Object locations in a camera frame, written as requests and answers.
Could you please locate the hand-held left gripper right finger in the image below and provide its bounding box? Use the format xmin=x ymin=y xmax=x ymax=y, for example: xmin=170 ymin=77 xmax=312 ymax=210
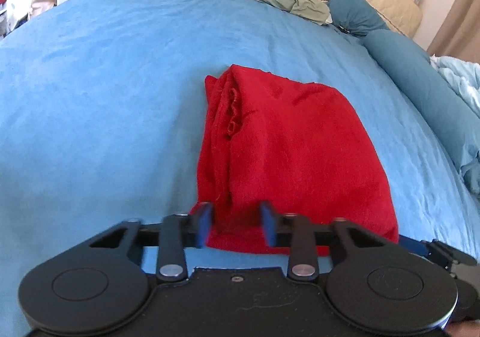
xmin=260 ymin=201 xmax=394 ymax=281

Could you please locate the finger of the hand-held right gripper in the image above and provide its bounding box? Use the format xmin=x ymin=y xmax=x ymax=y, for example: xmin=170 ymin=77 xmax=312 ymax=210
xmin=398 ymin=234 xmax=479 ymax=275

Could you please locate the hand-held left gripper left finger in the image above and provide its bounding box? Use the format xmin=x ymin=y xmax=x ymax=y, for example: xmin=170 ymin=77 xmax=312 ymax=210
xmin=88 ymin=202 xmax=214 ymax=284

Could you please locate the red towel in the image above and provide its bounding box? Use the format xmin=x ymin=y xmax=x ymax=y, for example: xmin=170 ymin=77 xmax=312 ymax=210
xmin=189 ymin=64 xmax=399 ymax=257

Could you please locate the long blue bolster pillow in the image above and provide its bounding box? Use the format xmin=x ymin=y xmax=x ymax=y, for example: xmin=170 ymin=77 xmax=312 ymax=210
xmin=362 ymin=29 xmax=480 ymax=195

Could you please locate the blue bed sheet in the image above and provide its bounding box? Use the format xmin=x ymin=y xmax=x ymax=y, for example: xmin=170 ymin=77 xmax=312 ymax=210
xmin=0 ymin=0 xmax=480 ymax=337

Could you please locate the light blue blanket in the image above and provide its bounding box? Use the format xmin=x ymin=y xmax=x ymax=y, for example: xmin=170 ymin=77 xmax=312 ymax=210
xmin=429 ymin=55 xmax=480 ymax=116

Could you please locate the beige curtain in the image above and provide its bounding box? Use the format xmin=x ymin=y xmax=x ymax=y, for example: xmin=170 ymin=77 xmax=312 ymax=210
xmin=427 ymin=0 xmax=480 ymax=60

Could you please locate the teal pillow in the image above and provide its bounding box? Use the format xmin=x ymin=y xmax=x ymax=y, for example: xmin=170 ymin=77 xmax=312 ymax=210
xmin=329 ymin=0 xmax=391 ymax=37

